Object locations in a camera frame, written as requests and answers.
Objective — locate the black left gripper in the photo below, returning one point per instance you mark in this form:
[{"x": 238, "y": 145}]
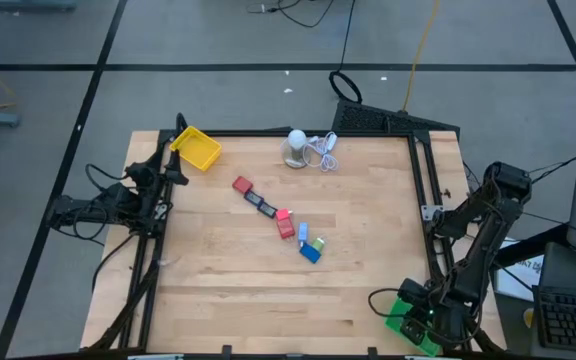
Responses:
[{"x": 145, "y": 180}]

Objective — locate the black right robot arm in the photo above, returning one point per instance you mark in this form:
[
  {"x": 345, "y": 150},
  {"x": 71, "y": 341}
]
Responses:
[{"x": 473, "y": 260}]

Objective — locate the light blue charger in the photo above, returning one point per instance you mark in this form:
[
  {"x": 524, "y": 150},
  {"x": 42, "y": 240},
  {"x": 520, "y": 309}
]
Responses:
[{"x": 303, "y": 232}]

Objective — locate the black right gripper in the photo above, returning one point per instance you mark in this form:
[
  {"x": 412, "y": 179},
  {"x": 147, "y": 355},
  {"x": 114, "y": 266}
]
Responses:
[{"x": 445, "y": 320}]

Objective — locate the green plastic bin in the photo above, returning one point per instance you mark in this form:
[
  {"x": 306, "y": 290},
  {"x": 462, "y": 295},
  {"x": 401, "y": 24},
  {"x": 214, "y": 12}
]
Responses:
[{"x": 397, "y": 325}]

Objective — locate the black keyboard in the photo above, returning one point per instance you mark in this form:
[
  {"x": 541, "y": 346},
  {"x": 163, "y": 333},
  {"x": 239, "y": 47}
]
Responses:
[{"x": 573, "y": 320}]

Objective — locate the black perforated panel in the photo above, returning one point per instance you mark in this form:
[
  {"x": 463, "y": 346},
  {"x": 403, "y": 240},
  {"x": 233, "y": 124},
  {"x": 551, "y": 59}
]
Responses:
[{"x": 368, "y": 119}]

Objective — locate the black aluminium table frame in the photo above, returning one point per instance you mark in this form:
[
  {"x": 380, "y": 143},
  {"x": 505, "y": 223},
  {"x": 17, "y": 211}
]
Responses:
[{"x": 318, "y": 133}]

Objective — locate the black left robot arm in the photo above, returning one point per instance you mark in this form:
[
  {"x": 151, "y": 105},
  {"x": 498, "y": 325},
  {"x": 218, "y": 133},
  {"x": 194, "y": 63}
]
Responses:
[{"x": 120, "y": 200}]

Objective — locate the yellow plastic bin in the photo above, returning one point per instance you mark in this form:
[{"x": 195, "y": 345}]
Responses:
[{"x": 195, "y": 149}]

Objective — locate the white paper sheet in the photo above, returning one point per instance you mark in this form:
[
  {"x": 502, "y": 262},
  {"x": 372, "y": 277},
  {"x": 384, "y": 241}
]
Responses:
[{"x": 523, "y": 275}]

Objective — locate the white light bulb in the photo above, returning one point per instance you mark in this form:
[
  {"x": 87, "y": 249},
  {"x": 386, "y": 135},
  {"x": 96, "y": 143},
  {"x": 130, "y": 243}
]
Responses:
[{"x": 296, "y": 142}]

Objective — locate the small pink-red charger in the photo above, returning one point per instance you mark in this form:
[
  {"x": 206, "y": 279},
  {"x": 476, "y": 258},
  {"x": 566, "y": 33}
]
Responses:
[{"x": 282, "y": 215}]

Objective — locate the dark blue flat device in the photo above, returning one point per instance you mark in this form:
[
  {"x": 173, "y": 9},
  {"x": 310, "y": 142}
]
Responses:
[
  {"x": 267, "y": 209},
  {"x": 254, "y": 198}
]

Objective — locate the red wall charger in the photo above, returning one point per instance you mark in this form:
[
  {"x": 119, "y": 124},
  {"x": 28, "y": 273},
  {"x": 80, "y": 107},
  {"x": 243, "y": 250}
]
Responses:
[
  {"x": 242, "y": 185},
  {"x": 285, "y": 228}
]

